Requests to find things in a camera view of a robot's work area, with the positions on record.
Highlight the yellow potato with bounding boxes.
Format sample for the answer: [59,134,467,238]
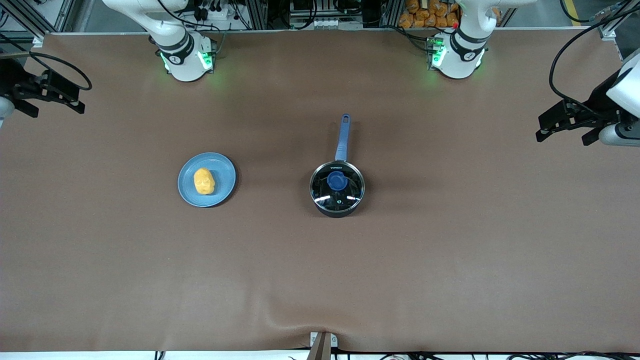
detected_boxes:
[193,167,216,196]

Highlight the glass lid blue knob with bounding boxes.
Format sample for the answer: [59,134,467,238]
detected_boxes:
[310,161,365,210]

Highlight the round blue plate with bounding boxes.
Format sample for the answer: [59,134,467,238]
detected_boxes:
[177,152,237,208]

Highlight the white power strip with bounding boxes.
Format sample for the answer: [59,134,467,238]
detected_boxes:
[192,0,236,21]

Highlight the bag of orange snacks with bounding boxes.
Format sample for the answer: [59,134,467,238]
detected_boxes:
[398,0,460,29]

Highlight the black box white connectors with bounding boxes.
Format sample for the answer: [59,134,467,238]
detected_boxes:
[289,0,342,29]

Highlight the brown table cover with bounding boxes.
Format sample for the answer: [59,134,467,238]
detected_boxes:
[0,29,640,354]

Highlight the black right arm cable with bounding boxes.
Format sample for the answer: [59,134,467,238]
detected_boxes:
[0,35,94,92]

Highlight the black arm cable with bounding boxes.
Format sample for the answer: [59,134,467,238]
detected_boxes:
[0,35,94,92]
[548,0,640,109]

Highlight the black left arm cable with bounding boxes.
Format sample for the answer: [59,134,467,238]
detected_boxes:
[548,0,640,109]

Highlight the aluminium frame profile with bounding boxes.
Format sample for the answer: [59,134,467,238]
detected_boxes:
[0,0,76,47]
[597,0,640,61]

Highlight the aluminium frame post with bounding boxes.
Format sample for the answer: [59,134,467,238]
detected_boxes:
[381,0,401,28]
[245,0,268,30]

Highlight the black pot blue handle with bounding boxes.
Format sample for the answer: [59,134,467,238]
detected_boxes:
[309,113,366,219]

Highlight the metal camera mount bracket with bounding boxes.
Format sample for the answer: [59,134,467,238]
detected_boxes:
[309,331,339,360]

